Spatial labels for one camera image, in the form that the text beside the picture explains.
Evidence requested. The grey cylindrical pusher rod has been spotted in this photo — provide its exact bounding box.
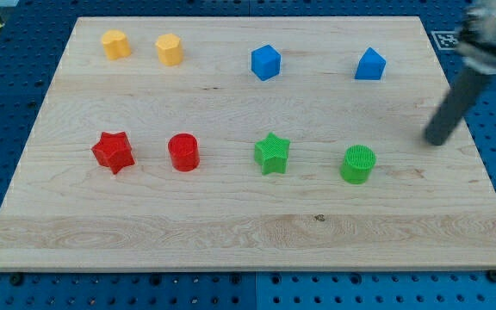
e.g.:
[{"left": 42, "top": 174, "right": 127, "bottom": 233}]
[{"left": 423, "top": 66, "right": 492, "bottom": 146}]

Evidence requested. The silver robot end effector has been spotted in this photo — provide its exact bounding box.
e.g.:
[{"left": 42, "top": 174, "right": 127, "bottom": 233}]
[{"left": 456, "top": 0, "right": 496, "bottom": 74}]

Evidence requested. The green star block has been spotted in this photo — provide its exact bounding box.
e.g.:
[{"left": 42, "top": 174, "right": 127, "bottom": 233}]
[{"left": 254, "top": 133, "right": 290, "bottom": 175}]

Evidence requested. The red star block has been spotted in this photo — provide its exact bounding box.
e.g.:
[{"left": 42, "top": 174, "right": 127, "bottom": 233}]
[{"left": 91, "top": 132, "right": 135, "bottom": 175}]

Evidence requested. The white fiducial marker tag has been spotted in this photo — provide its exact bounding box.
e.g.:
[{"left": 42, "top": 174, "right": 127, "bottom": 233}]
[{"left": 431, "top": 30, "right": 458, "bottom": 51}]

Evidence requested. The blue pentagon block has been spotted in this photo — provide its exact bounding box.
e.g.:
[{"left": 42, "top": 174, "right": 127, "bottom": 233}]
[{"left": 354, "top": 47, "right": 387, "bottom": 80}]

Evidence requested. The green cylinder block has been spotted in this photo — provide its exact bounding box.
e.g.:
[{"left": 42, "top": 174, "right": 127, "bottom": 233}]
[{"left": 339, "top": 145, "right": 376, "bottom": 184}]

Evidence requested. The blue cube block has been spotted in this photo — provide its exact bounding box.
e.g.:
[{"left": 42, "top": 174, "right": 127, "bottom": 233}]
[{"left": 251, "top": 45, "right": 282, "bottom": 81}]

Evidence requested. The wooden board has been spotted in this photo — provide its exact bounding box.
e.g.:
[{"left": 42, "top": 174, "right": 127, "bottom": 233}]
[{"left": 0, "top": 16, "right": 496, "bottom": 272}]

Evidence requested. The red cylinder block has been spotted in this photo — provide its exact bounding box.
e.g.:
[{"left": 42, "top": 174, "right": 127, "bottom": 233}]
[{"left": 168, "top": 133, "right": 200, "bottom": 172}]

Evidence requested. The yellow hexagon block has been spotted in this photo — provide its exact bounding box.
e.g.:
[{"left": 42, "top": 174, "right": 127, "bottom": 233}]
[{"left": 155, "top": 34, "right": 183, "bottom": 66}]

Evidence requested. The yellow heart block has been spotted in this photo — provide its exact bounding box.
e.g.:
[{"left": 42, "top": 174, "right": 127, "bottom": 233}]
[{"left": 101, "top": 29, "right": 132, "bottom": 60}]

